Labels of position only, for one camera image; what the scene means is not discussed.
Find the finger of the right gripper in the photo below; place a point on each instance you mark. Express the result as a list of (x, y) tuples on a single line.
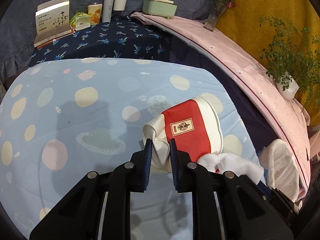
[(275, 197)]

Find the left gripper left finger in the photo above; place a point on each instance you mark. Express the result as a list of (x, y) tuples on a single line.
[(98, 206)]

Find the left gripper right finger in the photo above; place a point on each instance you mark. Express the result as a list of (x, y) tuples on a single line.
[(223, 206)]

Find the white towel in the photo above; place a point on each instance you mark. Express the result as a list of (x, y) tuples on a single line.
[(220, 163)]

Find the red and white paper cup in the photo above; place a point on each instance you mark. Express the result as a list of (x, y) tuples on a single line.
[(193, 124)]

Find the trash bin with white bag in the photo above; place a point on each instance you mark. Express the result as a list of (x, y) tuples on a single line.
[(281, 169)]

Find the pink cloth covered bench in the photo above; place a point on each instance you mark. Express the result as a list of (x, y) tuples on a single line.
[(286, 117)]

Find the light blue planet tablecloth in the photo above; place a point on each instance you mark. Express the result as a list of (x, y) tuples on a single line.
[(62, 119)]

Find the green plant in white pot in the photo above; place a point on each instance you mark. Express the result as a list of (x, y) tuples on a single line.
[(293, 55)]

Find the navy patterned cloth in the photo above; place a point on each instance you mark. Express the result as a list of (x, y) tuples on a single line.
[(126, 39)]

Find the small green packet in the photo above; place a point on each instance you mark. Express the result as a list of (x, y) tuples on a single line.
[(80, 21)]

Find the white product box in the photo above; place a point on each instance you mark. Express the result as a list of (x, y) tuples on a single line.
[(52, 21)]

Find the glass vase with pink flowers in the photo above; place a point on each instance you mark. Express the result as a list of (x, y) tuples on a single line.
[(217, 9)]

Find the tall white bottle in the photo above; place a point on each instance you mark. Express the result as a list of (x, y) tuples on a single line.
[(107, 11)]

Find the mint green tissue box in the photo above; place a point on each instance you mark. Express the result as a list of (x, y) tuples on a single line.
[(163, 8)]

